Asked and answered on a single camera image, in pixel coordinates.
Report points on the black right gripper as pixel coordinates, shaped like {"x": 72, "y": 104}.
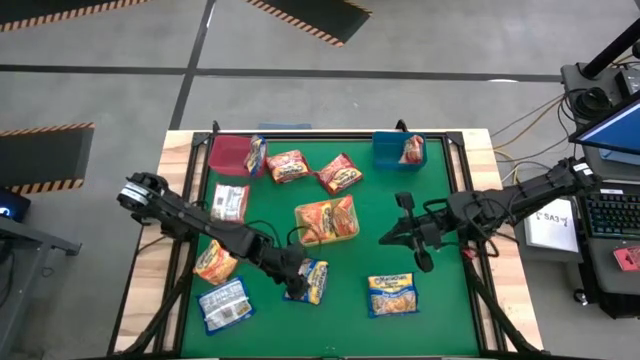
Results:
{"x": 432, "y": 232}

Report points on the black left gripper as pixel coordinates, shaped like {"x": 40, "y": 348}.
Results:
{"x": 290, "y": 265}

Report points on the blue Maruchan noodle pack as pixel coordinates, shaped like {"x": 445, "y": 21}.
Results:
{"x": 317, "y": 282}
{"x": 225, "y": 306}
{"x": 256, "y": 155}
{"x": 393, "y": 295}

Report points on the orange Maruchan noodle pack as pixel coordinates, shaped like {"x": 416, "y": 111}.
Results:
{"x": 229, "y": 202}
{"x": 215, "y": 265}
{"x": 312, "y": 220}
{"x": 344, "y": 215}

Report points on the red Maruchan noodle pack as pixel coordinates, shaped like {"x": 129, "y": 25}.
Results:
{"x": 287, "y": 166}
{"x": 412, "y": 149}
{"x": 340, "y": 172}

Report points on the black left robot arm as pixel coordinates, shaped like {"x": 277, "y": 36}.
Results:
{"x": 210, "y": 227}

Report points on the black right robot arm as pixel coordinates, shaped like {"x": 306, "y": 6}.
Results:
{"x": 525, "y": 192}

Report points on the green table mat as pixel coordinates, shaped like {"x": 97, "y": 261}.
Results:
{"x": 350, "y": 325}

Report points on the blue plastic bin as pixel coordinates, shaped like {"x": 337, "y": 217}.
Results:
{"x": 387, "y": 150}

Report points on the red plastic bin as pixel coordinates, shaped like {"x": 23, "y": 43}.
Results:
{"x": 227, "y": 155}

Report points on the white SA3 label sheet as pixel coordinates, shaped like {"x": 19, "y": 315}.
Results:
{"x": 552, "y": 232}

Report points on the caster wheel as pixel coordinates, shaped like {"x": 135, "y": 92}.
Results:
{"x": 580, "y": 298}

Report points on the grey workstation shelf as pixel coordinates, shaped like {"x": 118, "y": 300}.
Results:
{"x": 600, "y": 265}

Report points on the black backlit keyboard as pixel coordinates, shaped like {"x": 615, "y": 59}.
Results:
{"x": 612, "y": 212}

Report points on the pink card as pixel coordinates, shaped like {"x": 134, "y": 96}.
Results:
{"x": 627, "y": 258}

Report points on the black equipment case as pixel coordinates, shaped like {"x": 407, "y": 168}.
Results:
{"x": 620, "y": 302}

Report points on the workstation desk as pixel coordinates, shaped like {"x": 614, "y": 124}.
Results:
{"x": 570, "y": 75}

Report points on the black hazard-striped floor mat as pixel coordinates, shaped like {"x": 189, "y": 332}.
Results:
{"x": 320, "y": 17}
{"x": 40, "y": 155}
{"x": 30, "y": 10}

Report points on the black box device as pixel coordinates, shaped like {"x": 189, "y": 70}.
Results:
{"x": 631, "y": 82}

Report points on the black monitor pole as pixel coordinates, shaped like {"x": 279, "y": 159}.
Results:
{"x": 607, "y": 52}

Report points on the grey metal cart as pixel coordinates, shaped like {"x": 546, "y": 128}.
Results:
{"x": 30, "y": 235}

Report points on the black device with blue light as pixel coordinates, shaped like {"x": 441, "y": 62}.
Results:
{"x": 12, "y": 207}

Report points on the black aluminium table frame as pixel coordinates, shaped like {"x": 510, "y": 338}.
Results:
{"x": 454, "y": 140}

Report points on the grey base plate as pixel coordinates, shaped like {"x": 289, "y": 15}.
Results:
{"x": 550, "y": 257}

